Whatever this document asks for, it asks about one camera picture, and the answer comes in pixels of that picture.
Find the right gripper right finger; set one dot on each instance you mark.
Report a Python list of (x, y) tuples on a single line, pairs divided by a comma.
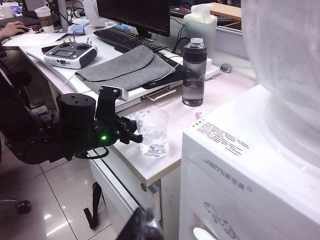
[(153, 228)]

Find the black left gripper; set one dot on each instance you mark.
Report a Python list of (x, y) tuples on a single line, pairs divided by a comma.
[(77, 117)]

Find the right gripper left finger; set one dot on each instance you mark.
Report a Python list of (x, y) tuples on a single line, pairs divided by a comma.
[(132, 227)]

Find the clear plastic mug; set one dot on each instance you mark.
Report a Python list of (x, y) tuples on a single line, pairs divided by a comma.
[(155, 130)]

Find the black computer mouse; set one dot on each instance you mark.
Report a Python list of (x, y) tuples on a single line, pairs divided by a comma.
[(25, 30)]

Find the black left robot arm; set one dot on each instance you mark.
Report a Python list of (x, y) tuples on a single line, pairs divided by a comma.
[(30, 140)]

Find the grey transparent water bottle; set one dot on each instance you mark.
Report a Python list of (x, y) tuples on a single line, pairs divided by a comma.
[(193, 80)]

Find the white water dispenser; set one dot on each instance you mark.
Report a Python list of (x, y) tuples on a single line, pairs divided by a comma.
[(237, 175)]

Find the frosted glass desk partition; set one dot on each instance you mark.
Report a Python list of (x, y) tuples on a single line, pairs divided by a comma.
[(232, 42)]

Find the plastic-wrapped water jug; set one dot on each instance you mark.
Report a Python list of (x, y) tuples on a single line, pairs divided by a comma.
[(287, 62)]

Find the seated person hand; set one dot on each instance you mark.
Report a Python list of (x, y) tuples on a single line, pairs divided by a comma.
[(11, 28)]

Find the white monitor riser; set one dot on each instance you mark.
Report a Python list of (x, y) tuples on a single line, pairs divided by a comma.
[(130, 96)]

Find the white drawer cabinet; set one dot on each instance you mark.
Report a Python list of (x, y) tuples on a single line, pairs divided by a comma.
[(120, 185)]

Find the black laptop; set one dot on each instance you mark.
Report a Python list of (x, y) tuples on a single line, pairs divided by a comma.
[(25, 21), (165, 80)]

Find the grey felt sleeve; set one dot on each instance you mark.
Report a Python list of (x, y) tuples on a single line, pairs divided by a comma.
[(120, 70)]

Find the black keyboard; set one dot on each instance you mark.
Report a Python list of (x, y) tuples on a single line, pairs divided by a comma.
[(180, 13), (125, 38)]

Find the white radio remote controller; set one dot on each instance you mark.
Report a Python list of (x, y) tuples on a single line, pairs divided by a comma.
[(70, 58)]

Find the black office chair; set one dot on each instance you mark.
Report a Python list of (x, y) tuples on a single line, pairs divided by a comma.
[(23, 207)]

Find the silver metal partition clamp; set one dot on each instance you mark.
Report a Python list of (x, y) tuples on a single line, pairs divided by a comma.
[(226, 68)]

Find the blue face masks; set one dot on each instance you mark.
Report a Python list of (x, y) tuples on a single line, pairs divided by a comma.
[(77, 28)]

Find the black computer monitor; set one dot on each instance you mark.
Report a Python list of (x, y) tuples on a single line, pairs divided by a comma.
[(135, 12)]

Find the curled white paper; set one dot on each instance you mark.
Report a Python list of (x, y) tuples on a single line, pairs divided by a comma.
[(92, 12)]

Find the white paper sheets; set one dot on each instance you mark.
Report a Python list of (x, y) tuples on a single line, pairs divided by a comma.
[(35, 38)]

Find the grey monitor stand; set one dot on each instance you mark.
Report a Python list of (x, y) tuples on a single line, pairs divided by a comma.
[(63, 15)]

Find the seated person leg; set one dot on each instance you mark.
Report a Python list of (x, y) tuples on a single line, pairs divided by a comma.
[(15, 60)]

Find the paper coffee cup white lid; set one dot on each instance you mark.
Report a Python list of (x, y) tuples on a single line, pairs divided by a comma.
[(45, 18)]

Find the brown cardboard box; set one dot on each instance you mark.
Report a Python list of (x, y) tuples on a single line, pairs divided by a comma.
[(225, 10)]

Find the black left camera bracket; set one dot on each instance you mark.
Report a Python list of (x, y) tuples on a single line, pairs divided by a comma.
[(106, 105)]

